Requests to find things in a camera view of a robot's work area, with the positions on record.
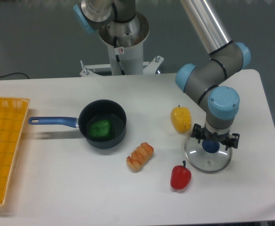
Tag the yellow bell pepper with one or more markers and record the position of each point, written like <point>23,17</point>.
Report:
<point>181,119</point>

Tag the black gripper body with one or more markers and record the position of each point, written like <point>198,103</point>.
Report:
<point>215,134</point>

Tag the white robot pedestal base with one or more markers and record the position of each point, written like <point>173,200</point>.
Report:
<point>124,42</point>

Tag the dark pot blue handle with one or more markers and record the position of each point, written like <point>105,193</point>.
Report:
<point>102,109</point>

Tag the green bell pepper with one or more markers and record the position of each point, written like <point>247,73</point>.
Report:
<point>100,129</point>

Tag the glass lid blue knob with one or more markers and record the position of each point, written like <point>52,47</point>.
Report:
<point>207,156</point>

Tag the toy bread loaf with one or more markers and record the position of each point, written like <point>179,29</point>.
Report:
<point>139,157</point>

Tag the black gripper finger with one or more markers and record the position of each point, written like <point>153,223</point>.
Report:
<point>198,133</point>
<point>231,141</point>

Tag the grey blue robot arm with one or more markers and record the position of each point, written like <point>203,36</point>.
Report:
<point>201,84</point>

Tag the red bell pepper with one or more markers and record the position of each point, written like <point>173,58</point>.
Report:
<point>180,176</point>

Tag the yellow plastic basket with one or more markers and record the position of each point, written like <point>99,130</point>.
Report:
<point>13,112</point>

